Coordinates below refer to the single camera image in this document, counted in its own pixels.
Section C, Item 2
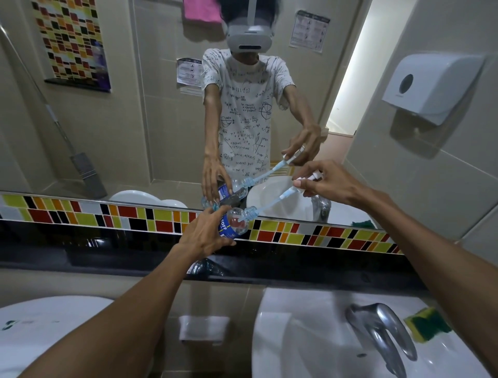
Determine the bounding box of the person's right hand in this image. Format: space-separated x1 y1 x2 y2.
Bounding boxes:
292 160 369 209

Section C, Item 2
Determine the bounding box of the white and blue toothbrush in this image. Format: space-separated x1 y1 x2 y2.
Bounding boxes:
244 171 324 223

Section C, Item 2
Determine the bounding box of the person's left forearm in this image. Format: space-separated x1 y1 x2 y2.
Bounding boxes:
17 246 203 378

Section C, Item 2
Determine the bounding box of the white sink with faucet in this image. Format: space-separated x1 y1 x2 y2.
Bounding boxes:
252 287 492 378

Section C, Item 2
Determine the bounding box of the person's left hand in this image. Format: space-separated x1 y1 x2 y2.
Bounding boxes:
176 206 237 266

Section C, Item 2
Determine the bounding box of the yellow and green sponge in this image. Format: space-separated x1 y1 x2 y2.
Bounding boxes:
403 307 453 343

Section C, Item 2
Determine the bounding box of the white paper towel dispenser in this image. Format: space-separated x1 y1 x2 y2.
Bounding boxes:
382 52 486 126

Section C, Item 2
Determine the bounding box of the folded white towel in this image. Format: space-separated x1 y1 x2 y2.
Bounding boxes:
178 315 230 346

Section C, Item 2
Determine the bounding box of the black counter ledge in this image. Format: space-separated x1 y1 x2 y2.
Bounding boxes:
0 219 430 293

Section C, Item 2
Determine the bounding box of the wall mirror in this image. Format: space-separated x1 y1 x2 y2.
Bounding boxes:
0 0 390 231

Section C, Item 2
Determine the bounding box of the person's right forearm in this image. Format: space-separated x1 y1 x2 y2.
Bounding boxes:
352 186 498 376

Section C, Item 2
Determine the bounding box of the chrome faucet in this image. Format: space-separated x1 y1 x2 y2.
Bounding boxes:
345 303 418 378

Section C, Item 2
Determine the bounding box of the clear plastic bottle blue label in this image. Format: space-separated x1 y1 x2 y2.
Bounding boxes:
218 206 260 239

